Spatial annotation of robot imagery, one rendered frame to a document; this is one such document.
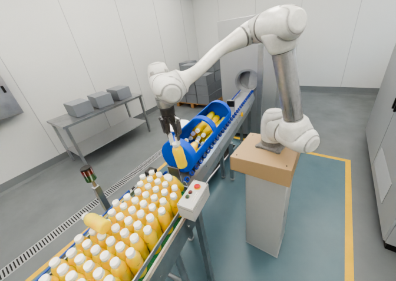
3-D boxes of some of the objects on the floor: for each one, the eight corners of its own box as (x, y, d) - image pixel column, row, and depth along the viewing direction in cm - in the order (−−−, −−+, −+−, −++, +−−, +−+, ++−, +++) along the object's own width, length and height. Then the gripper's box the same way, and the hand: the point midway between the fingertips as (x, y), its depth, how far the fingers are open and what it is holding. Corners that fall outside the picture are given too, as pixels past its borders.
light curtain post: (260, 162, 283) (264, 42, 201) (259, 165, 278) (263, 43, 197) (256, 162, 285) (258, 43, 204) (255, 164, 281) (257, 43, 199)
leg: (235, 178, 261) (233, 141, 231) (233, 181, 257) (231, 144, 227) (231, 177, 264) (228, 141, 234) (230, 179, 260) (227, 143, 230)
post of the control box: (214, 281, 157) (200, 203, 109) (213, 287, 154) (197, 208, 106) (210, 280, 159) (194, 201, 111) (208, 284, 156) (191, 206, 108)
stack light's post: (145, 268, 174) (99, 185, 121) (142, 273, 171) (94, 189, 118) (141, 267, 175) (96, 183, 123) (138, 271, 172) (91, 187, 120)
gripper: (183, 103, 91) (191, 143, 103) (158, 102, 99) (167, 139, 111) (175, 109, 86) (184, 151, 97) (149, 108, 94) (159, 146, 105)
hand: (174, 139), depth 102 cm, fingers closed on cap, 4 cm apart
